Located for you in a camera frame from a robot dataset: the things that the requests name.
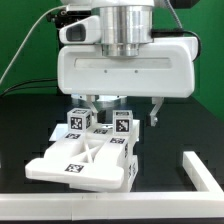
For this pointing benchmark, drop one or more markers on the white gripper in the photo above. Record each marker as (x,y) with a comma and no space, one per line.
(163,68)

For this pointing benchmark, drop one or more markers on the white chair back frame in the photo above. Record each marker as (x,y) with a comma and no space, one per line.
(83,161)

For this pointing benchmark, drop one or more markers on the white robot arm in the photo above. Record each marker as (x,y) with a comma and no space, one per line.
(115,51)

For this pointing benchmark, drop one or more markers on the white base tag plate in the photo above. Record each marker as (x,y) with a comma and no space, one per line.
(59,131)

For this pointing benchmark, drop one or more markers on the grey camera on stand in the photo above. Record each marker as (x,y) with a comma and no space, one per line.
(77,7)

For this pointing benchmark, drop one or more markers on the white U-shaped obstacle frame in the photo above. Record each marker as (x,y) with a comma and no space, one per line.
(206,201)

